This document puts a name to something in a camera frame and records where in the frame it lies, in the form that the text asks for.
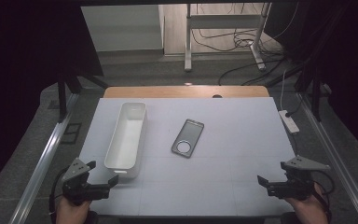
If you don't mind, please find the black power cable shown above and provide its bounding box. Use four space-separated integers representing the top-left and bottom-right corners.
285 90 307 119

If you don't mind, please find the grey phone case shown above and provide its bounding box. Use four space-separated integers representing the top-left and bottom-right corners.
171 119 205 159

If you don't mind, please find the aluminium rail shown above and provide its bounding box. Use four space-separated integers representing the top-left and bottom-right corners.
15 92 79 224
296 92 358 224

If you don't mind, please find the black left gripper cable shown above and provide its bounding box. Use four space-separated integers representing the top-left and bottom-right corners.
48 166 73 218

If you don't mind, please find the black floor cable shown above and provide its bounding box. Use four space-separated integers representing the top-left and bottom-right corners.
217 57 293 87

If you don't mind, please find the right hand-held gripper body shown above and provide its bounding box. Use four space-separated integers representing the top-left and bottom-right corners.
268 156 331 200

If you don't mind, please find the person's left hand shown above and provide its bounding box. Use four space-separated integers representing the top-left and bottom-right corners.
55 196 91 224

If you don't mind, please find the black floor plate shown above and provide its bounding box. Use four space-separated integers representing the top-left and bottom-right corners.
60 122 83 145

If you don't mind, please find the tangle of black cables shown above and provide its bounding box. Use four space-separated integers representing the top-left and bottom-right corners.
190 3 282 54

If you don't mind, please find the white power strip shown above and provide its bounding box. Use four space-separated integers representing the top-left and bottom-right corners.
278 109 300 134

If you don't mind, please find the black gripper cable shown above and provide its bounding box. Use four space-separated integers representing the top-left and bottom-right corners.
310 169 336 220
48 166 73 218

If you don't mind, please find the white foam board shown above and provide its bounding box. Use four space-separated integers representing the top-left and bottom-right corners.
74 97 296 217

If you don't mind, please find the black metal stand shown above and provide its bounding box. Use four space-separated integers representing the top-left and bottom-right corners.
294 62 325 122
56 66 110 123

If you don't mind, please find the white metal desk frame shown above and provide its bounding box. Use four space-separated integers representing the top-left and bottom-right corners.
184 3 272 73

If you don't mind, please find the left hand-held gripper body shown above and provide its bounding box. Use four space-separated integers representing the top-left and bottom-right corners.
62 157 111 206

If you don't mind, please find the white cabinet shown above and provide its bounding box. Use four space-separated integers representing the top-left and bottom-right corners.
80 4 164 52

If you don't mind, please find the white power cable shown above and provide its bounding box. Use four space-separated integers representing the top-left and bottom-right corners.
279 69 288 111

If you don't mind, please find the person's right hand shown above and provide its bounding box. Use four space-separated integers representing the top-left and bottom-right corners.
283 183 329 224

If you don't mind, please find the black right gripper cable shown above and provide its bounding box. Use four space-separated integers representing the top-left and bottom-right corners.
310 169 336 220

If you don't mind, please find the white plastic storage bin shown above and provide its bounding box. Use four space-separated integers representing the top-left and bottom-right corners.
103 102 147 179

